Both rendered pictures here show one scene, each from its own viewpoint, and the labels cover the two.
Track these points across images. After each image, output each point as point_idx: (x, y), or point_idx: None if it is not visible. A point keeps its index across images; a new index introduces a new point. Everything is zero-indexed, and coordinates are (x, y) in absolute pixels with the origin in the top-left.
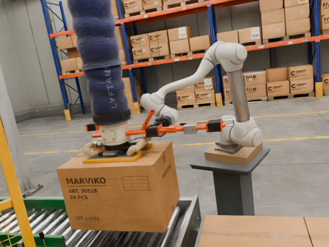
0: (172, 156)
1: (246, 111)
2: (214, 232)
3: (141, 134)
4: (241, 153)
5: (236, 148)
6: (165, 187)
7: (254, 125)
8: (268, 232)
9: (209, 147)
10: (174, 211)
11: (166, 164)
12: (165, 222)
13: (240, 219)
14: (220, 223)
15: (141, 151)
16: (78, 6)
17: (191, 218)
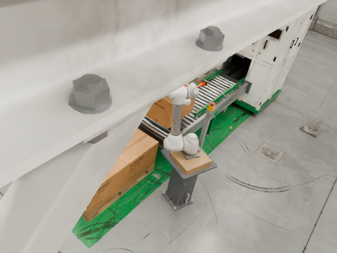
0: (169, 109)
1: (171, 128)
2: (144, 137)
3: None
4: (177, 153)
5: (183, 152)
6: (154, 108)
7: (168, 138)
8: (129, 149)
9: (198, 147)
10: None
11: (160, 104)
12: (147, 114)
13: (144, 147)
14: (148, 141)
15: None
16: None
17: (155, 132)
